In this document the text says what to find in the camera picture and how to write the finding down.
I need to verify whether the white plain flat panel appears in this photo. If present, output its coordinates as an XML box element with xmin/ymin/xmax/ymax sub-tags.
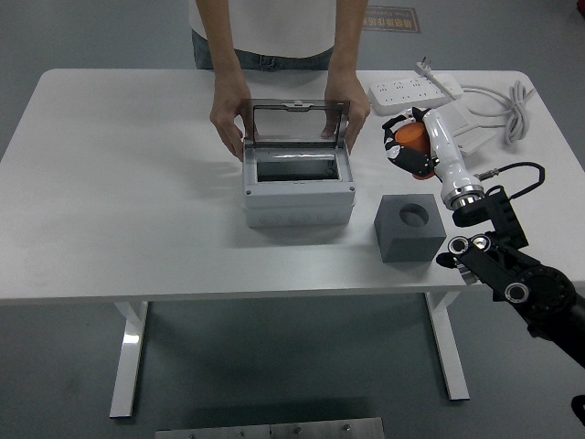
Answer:
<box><xmin>451</xmin><ymin>122</ymin><xmax>497</xmax><ymax>155</ymax></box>

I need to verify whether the long white power strip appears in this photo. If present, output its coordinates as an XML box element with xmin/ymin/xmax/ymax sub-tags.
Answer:
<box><xmin>367</xmin><ymin>76</ymin><xmax>464</xmax><ymax>116</ymax></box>

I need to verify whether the person's left hand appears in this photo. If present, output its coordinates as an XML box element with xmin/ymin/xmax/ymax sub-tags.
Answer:
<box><xmin>319</xmin><ymin>71</ymin><xmax>371</xmax><ymax>155</ymax></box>

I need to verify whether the white power cord with plug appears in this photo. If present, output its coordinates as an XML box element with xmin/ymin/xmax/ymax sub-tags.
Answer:
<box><xmin>413</xmin><ymin>57</ymin><xmax>537</xmax><ymax>148</ymax></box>

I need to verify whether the grey electrical enclosure box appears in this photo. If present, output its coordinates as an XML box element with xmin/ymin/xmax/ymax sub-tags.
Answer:
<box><xmin>241</xmin><ymin>144</ymin><xmax>357</xmax><ymax>229</ymax></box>

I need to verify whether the transparent hinged box lid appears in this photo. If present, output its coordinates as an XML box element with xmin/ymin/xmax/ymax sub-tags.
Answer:
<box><xmin>241</xmin><ymin>98</ymin><xmax>352</xmax><ymax>148</ymax></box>

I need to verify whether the person's torso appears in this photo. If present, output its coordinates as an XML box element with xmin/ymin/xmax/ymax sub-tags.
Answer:
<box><xmin>189</xmin><ymin>0</ymin><xmax>367</xmax><ymax>72</ymax></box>

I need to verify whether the person's right hand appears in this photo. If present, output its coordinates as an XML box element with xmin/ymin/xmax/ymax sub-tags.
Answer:
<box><xmin>209</xmin><ymin>74</ymin><xmax>251</xmax><ymax>163</ymax></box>

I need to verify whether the grey block holder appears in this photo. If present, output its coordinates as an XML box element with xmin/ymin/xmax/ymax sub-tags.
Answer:
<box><xmin>373</xmin><ymin>193</ymin><xmax>448</xmax><ymax>264</ymax></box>

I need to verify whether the orange cylindrical battery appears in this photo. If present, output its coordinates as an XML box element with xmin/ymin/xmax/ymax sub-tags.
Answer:
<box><xmin>393</xmin><ymin>123</ymin><xmax>431</xmax><ymax>156</ymax></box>

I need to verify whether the brown floor sign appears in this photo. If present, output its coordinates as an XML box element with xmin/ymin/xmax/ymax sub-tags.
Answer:
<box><xmin>360</xmin><ymin>5</ymin><xmax>421</xmax><ymax>34</ymax></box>

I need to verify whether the white table leg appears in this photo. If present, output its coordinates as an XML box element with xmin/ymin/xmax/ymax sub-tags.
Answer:
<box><xmin>109</xmin><ymin>300</ymin><xmax>150</xmax><ymax>419</ymax></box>
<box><xmin>423</xmin><ymin>292</ymin><xmax>471</xmax><ymax>402</ymax></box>

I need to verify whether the grey metal plate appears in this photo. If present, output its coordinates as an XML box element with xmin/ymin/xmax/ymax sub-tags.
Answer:
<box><xmin>154</xmin><ymin>416</ymin><xmax>385</xmax><ymax>439</ymax></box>

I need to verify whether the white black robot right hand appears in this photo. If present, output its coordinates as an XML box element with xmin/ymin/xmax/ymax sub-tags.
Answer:
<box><xmin>381</xmin><ymin>107</ymin><xmax>484</xmax><ymax>205</ymax></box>

